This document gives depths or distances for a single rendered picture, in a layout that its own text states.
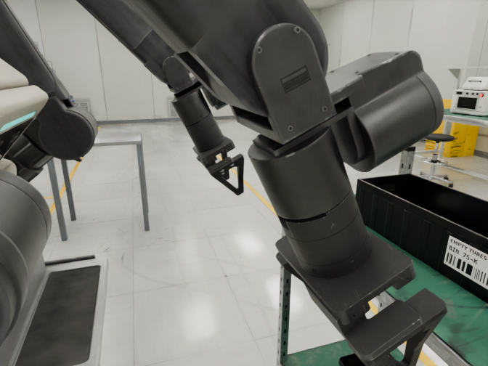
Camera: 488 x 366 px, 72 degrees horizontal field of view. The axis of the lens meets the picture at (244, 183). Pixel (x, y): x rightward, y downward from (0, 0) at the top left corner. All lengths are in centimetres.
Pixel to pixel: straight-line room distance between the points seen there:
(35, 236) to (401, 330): 23
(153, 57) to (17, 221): 42
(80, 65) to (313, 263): 944
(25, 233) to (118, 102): 937
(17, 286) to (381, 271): 21
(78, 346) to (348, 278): 32
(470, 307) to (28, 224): 66
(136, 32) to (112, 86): 896
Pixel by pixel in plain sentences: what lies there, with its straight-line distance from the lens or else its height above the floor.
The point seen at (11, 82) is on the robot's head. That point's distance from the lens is 45.
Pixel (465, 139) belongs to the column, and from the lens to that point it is 654.
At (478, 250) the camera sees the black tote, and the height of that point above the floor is 103.
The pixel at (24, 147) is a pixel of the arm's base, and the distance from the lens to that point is 63.
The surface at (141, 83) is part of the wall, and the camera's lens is 955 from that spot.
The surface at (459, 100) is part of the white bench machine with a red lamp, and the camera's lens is 518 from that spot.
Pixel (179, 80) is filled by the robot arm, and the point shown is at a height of 132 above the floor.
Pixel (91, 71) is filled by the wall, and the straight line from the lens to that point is 958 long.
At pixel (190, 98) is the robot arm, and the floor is 129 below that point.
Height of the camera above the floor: 133
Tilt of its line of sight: 18 degrees down
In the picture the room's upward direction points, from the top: straight up
